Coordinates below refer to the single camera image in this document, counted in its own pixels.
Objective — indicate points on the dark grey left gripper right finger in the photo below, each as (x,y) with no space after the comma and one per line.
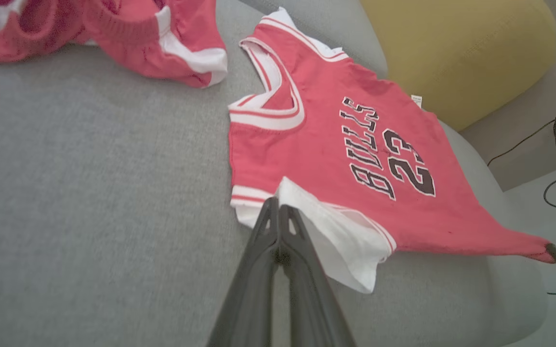
(307,299)

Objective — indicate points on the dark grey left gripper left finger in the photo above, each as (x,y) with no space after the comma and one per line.
(254,289)

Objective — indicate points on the red Bulls 23 jersey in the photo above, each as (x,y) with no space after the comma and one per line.
(326,144)

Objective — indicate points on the red shorts with white stripes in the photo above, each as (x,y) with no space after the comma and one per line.
(128,33)

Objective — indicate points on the grey fabric sofa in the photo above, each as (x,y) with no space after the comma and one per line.
(90,193)

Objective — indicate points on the yellow cushion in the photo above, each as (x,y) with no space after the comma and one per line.
(456,53)

